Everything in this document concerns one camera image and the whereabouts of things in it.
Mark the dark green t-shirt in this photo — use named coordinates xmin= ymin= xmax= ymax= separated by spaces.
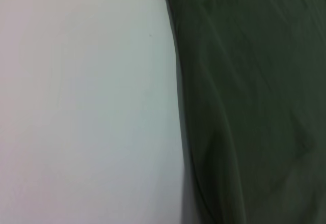
xmin=160 ymin=0 xmax=326 ymax=224

